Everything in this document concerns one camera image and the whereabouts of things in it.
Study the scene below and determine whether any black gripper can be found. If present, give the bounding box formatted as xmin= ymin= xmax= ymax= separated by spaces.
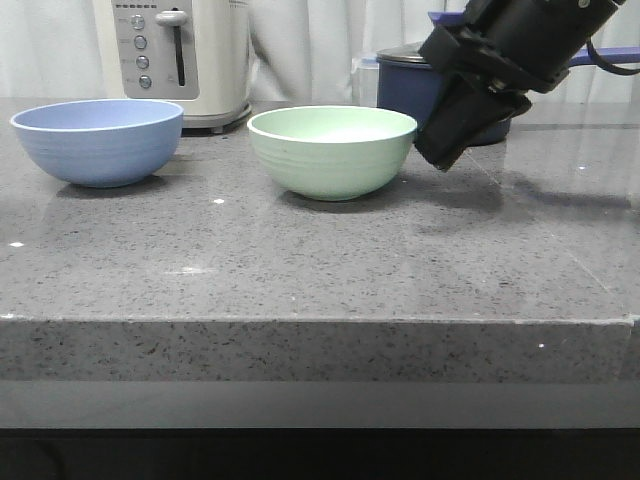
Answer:
xmin=414 ymin=25 xmax=569 ymax=171

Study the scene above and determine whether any green bowl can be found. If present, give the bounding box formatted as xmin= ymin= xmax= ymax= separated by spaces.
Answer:
xmin=247 ymin=105 xmax=417 ymax=201

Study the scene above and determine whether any blue bowl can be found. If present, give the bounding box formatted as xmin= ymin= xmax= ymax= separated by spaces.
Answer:
xmin=10 ymin=99 xmax=184 ymax=188

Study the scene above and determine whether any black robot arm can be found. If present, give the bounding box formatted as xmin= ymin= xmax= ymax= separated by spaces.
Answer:
xmin=415 ymin=0 xmax=621 ymax=171

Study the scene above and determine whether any dark blue saucepan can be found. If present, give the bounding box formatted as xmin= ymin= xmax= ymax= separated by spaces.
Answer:
xmin=377 ymin=41 xmax=639 ymax=146

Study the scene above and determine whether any glass pot lid blue knob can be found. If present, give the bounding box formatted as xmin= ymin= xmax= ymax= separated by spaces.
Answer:
xmin=376 ymin=12 xmax=463 ymax=66

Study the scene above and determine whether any clear plastic container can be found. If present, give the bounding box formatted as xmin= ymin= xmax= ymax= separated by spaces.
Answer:
xmin=351 ymin=53 xmax=379 ymax=107

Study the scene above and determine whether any white curtain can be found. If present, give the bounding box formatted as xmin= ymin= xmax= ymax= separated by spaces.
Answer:
xmin=0 ymin=0 xmax=640 ymax=105

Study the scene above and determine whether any cream white toaster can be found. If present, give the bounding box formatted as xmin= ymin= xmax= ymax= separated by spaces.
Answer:
xmin=93 ymin=0 xmax=250 ymax=134

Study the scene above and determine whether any black cable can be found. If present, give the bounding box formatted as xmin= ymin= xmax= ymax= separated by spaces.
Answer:
xmin=584 ymin=38 xmax=640 ymax=77

